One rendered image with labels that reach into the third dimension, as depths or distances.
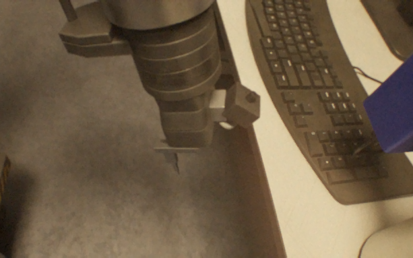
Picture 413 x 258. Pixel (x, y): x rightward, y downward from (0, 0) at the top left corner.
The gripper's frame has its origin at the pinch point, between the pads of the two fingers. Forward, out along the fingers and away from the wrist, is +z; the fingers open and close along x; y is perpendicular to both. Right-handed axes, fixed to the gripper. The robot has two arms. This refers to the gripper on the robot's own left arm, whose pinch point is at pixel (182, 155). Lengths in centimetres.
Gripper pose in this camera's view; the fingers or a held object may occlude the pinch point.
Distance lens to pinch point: 41.9
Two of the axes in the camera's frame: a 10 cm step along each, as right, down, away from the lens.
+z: 1.6, 6.4, 7.5
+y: 9.8, 0.0, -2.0
